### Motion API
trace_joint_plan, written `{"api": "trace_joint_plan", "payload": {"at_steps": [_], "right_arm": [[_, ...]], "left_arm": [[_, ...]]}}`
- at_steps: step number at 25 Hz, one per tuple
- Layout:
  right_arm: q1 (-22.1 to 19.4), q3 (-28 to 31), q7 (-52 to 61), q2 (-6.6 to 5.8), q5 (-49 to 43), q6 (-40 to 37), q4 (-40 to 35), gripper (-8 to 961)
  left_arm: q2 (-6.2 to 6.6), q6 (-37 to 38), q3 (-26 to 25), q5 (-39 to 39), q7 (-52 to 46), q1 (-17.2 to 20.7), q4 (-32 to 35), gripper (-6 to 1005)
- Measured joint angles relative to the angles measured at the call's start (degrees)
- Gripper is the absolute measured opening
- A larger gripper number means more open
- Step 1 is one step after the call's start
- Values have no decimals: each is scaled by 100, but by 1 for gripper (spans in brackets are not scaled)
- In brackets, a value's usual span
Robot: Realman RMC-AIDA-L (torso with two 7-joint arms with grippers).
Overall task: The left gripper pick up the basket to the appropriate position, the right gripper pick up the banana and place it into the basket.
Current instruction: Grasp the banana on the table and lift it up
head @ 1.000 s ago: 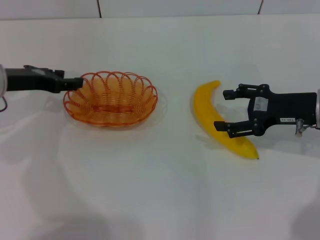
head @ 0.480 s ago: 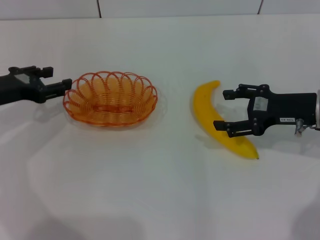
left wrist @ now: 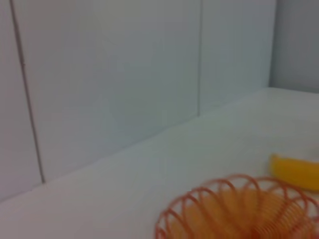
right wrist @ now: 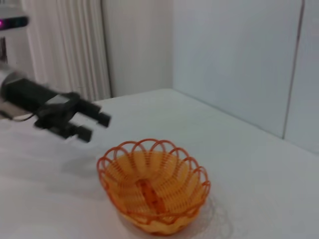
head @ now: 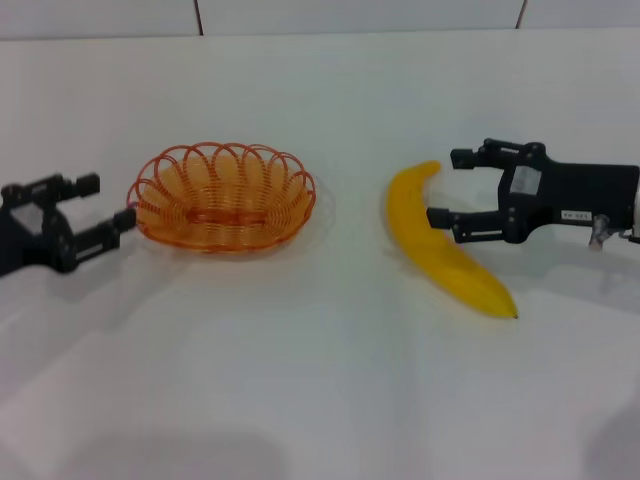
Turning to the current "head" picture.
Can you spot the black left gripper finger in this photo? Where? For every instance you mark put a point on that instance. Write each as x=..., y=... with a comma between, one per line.
x=87, y=185
x=125, y=220

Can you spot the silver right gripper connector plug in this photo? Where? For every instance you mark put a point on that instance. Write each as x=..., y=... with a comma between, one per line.
x=599, y=232

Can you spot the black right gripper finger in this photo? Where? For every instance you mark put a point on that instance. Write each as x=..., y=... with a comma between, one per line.
x=464, y=157
x=440, y=218

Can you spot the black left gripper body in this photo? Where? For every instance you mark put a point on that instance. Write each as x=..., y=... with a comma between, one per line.
x=25, y=235

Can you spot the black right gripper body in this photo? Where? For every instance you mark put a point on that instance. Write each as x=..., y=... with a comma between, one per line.
x=580, y=192

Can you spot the yellow banana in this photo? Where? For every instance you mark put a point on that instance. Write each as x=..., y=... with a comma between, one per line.
x=425, y=235

